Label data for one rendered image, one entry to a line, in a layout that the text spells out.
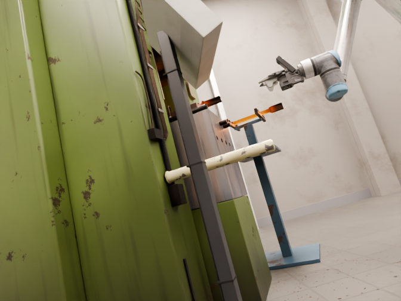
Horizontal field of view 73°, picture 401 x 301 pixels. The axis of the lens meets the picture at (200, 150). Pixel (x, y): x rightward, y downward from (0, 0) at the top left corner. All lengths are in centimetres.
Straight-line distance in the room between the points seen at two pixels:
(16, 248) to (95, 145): 53
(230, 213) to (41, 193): 80
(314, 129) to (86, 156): 358
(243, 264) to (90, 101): 98
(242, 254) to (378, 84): 420
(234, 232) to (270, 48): 375
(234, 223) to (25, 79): 113
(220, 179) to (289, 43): 376
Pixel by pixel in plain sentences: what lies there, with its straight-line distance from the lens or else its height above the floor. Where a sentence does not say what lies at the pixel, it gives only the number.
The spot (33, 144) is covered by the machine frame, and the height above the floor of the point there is 90.
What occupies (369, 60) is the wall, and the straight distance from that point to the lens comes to 522.
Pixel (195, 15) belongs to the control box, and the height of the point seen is 99.
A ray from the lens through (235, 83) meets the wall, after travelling 428.
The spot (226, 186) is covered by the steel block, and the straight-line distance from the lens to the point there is 127.
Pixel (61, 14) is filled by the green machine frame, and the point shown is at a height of 153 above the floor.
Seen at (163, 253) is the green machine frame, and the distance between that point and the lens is 109.
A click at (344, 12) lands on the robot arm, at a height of 122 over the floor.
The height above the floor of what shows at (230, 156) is 62.
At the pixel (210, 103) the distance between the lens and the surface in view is 151.
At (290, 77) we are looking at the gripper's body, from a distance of 146.
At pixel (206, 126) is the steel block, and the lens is 132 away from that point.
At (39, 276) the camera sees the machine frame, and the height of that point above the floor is 37.
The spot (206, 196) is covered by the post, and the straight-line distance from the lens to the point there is 83.
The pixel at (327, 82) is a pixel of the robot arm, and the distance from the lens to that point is 144.
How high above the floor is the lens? 47
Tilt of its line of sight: 11 degrees up
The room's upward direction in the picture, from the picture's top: 15 degrees counter-clockwise
